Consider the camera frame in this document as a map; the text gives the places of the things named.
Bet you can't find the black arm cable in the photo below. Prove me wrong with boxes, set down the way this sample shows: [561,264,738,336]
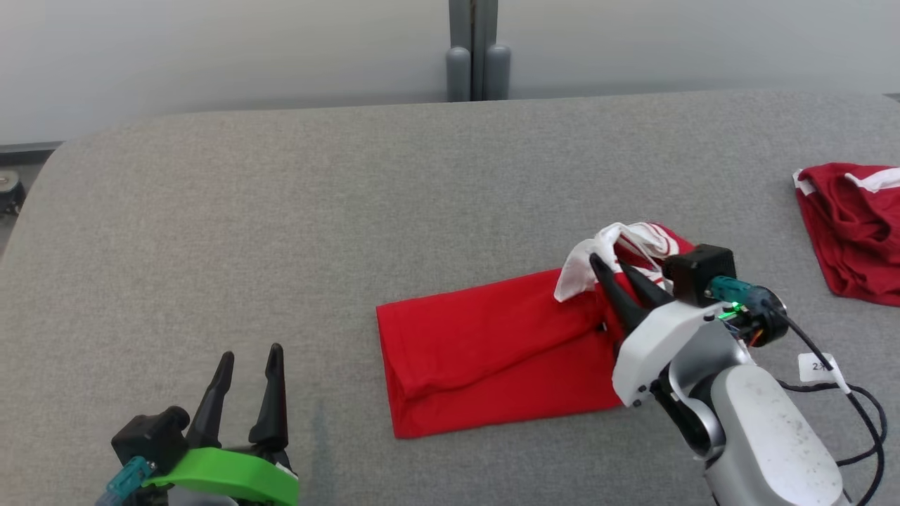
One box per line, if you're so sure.
[707,276,887,506]
[95,457,155,506]

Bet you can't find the grey round post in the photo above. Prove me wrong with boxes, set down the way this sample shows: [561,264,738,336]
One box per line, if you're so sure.
[484,44,512,100]
[446,46,472,103]

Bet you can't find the red shorts with white stripes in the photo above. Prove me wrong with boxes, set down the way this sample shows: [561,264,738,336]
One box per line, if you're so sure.
[793,162,900,307]

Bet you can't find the red shirt with white collar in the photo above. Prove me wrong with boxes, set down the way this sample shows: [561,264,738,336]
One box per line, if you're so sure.
[376,222,697,440]

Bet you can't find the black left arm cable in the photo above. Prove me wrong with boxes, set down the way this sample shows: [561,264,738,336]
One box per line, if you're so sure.
[95,457,155,506]

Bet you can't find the grey partition frame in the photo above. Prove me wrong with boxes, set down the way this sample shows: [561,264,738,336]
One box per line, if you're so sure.
[449,0,499,101]

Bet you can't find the white paper label tag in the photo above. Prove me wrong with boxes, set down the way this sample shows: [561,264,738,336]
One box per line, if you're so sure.
[798,352,841,384]

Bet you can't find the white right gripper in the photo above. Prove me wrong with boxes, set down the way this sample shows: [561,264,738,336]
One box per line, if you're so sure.
[589,253,753,458]

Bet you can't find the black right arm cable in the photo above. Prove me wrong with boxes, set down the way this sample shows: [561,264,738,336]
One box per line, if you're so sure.
[707,276,887,506]

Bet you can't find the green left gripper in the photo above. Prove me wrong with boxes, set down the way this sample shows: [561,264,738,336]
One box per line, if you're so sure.
[141,343,300,506]

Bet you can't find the dark metal floor foot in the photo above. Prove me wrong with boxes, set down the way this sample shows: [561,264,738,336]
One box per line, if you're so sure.
[0,143,64,217]

